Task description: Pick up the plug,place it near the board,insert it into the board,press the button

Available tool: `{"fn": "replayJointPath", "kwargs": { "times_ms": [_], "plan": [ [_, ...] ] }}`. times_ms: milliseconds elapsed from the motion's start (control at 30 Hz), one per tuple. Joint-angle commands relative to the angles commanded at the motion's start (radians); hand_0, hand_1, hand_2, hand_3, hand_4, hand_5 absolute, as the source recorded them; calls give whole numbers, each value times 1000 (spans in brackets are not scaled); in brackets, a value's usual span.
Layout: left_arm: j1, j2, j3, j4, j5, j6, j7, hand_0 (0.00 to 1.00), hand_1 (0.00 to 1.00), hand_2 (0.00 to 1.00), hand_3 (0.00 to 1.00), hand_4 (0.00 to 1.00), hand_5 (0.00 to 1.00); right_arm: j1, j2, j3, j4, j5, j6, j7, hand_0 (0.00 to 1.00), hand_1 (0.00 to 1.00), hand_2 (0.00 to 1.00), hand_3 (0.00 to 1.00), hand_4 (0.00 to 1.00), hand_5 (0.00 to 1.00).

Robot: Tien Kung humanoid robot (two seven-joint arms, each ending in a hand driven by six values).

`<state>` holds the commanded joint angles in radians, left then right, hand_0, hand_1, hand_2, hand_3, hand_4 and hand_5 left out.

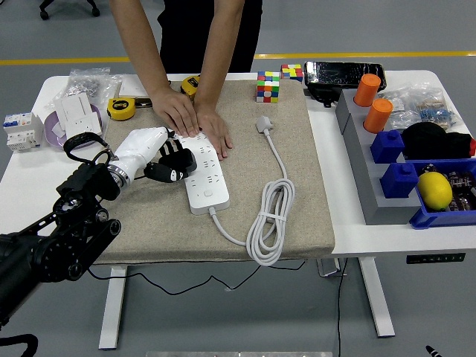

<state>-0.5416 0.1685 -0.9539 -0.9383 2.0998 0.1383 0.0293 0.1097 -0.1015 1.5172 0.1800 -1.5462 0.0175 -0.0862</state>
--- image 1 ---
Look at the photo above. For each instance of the clear bags of components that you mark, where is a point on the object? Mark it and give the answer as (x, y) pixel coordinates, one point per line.
(431, 108)

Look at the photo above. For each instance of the person's right forearm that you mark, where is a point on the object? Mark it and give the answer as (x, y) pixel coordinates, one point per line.
(141, 44)

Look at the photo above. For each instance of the red object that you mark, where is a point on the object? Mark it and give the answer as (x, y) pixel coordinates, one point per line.
(473, 147)

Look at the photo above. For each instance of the small colourful puzzle cube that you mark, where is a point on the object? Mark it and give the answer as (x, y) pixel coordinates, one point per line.
(292, 72)

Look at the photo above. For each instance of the orange cylinder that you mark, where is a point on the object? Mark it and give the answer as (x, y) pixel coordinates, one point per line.
(366, 91)
(377, 117)

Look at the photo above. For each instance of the large colourful puzzle cube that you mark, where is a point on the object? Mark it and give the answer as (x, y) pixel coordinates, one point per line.
(267, 87)

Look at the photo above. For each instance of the yellow tape measure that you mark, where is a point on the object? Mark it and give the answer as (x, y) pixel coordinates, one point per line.
(189, 85)
(121, 109)

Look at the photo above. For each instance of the person's right hand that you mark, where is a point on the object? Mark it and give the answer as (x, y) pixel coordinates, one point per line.
(175, 109)

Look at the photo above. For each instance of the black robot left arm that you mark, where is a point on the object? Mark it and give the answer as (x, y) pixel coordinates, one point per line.
(74, 241)

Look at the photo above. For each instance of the black glossy device with stand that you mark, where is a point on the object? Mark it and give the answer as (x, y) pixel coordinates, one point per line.
(342, 72)

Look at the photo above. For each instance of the grey stepped block holder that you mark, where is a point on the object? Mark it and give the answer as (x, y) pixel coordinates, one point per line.
(390, 210)

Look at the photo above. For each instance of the person's torso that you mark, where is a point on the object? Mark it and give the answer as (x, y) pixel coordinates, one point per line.
(182, 33)

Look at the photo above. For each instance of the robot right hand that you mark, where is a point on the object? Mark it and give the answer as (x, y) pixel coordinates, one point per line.
(433, 352)

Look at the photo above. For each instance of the white power strip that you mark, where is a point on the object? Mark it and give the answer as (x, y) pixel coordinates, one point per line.
(208, 186)

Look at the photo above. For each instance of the clear bag of screws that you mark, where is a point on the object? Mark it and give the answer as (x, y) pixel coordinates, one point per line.
(87, 85)

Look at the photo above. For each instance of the yellow lemon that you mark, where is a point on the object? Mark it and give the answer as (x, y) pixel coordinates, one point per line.
(433, 191)

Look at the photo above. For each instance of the white circuit breaker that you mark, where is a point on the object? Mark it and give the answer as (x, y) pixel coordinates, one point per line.
(22, 137)

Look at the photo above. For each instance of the blue block with stud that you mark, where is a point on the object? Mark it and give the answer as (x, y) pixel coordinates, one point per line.
(398, 182)
(386, 147)

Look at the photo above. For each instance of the white wall socket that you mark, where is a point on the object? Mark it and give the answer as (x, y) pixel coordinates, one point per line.
(83, 126)

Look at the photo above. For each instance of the person's left forearm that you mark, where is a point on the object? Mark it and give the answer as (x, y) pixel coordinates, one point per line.
(219, 48)

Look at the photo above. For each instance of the black plug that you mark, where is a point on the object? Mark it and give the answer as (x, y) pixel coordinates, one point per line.
(187, 160)

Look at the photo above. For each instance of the grey-brown mat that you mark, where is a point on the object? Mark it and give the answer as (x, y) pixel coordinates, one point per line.
(238, 111)

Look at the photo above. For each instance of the blue plastic bin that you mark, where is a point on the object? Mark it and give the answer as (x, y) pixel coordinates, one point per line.
(439, 219)

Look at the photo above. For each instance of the black table control panel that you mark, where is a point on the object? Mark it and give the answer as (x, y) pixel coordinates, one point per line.
(435, 258)

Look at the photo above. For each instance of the person's left hand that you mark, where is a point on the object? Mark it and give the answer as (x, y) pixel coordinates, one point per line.
(213, 126)

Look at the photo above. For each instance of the metal bracket under table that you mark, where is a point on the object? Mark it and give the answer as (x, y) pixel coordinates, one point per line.
(327, 267)

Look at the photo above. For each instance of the white table leg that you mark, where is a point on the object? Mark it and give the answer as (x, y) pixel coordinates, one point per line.
(111, 308)
(375, 297)

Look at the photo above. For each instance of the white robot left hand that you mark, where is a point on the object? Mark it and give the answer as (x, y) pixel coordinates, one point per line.
(139, 147)

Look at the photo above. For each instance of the black office chair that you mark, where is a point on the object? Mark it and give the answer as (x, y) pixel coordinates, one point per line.
(44, 14)

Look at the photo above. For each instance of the purple plate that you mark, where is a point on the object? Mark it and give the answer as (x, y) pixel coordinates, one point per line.
(54, 139)

